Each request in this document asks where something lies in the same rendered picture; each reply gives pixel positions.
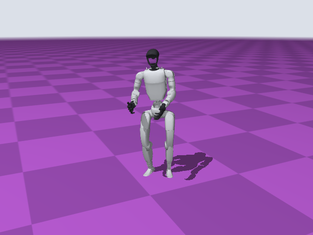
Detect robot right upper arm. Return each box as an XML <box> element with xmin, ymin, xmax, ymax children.
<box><xmin>133</xmin><ymin>71</ymin><xmax>144</xmax><ymax>97</ymax></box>

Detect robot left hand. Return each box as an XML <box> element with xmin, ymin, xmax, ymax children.
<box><xmin>154</xmin><ymin>103</ymin><xmax>166</xmax><ymax>120</ymax></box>

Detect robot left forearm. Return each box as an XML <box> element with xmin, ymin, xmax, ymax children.
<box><xmin>160</xmin><ymin>91</ymin><xmax>176</xmax><ymax>108</ymax></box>

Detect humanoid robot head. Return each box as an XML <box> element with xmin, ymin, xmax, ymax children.
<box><xmin>146</xmin><ymin>49</ymin><xmax>159</xmax><ymax>71</ymax></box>

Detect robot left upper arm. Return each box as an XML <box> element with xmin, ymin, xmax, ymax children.
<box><xmin>164</xmin><ymin>70</ymin><xmax>176</xmax><ymax>95</ymax></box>

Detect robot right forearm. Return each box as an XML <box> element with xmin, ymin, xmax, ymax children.
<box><xmin>131</xmin><ymin>91</ymin><xmax>138</xmax><ymax>105</ymax></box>

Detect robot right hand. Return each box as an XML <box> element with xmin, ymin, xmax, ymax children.
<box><xmin>127</xmin><ymin>100</ymin><xmax>136</xmax><ymax>114</ymax></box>

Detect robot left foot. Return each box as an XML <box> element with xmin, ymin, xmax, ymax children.
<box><xmin>166</xmin><ymin>169</ymin><xmax>173</xmax><ymax>178</ymax></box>

